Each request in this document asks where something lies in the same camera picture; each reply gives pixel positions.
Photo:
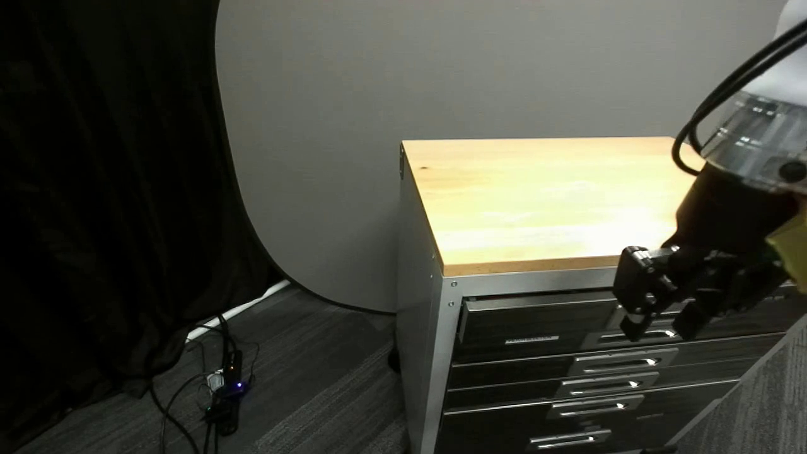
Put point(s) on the grey backdrop panel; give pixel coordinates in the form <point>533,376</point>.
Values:
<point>441,69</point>

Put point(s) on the black curtain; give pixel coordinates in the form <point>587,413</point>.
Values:
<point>101,189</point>

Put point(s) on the grey tool cabinet wooden top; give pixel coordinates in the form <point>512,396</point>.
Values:
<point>435,328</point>

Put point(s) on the white power adapter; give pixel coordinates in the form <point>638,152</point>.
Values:
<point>216,381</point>

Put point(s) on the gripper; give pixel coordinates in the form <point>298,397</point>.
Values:
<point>725,208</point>

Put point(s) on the black power strip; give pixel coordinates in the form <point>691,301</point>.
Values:
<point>230,397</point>

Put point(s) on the black drawer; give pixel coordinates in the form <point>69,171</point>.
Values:
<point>504,373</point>
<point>498,398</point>
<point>536,318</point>
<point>637,435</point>
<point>485,429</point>

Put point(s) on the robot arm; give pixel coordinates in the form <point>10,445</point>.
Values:
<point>778,120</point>

